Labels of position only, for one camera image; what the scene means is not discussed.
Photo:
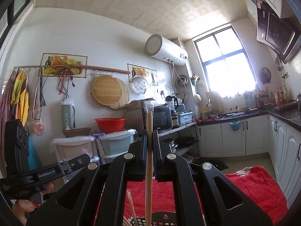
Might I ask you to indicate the black range hood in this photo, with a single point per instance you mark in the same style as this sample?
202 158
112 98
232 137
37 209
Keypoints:
281 35

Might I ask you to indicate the red plastic basin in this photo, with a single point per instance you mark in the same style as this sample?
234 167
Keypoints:
110 125

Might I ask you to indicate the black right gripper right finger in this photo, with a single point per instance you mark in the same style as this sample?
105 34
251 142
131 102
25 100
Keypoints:
202 194

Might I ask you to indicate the red floral bed cover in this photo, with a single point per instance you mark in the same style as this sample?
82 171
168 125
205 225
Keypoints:
273 204

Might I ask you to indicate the right plastic drawer tower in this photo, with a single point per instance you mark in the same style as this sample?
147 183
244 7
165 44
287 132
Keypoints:
114 144

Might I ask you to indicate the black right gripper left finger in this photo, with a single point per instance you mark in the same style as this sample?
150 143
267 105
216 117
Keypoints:
96 195

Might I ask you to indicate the white water heater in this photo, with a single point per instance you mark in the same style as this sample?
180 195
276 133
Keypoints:
163 49

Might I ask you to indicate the kitchen window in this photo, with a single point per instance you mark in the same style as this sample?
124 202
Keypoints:
226 65

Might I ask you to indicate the left hand red nails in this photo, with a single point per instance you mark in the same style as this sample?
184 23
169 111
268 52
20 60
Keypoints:
21 207

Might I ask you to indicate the woven brown basket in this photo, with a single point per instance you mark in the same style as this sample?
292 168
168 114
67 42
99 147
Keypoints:
76 132

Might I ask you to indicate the black perforated utensil basket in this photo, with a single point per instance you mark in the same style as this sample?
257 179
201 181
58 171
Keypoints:
158 219

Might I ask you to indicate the plastic drawer tower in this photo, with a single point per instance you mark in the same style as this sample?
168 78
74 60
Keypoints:
68 148
114 144

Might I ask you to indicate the wooden chopsticks pair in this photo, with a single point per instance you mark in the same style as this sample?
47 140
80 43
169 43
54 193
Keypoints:
149 170
130 200

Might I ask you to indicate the black microwave oven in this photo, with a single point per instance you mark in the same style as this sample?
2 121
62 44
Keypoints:
162 118

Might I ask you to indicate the round bamboo tray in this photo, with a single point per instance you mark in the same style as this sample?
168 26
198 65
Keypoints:
110 91

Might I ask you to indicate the left plastic drawer tower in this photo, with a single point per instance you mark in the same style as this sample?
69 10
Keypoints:
68 148

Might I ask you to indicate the blue hanging cup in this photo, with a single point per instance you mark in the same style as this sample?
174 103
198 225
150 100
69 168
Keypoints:
234 125

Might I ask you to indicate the metal shelf rack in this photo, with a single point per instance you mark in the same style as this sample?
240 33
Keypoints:
183 141

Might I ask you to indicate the fruit wall picture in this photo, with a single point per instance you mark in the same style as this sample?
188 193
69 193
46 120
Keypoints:
63 65

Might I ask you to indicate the white lower kitchen cabinets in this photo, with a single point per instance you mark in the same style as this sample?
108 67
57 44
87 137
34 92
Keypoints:
277 136

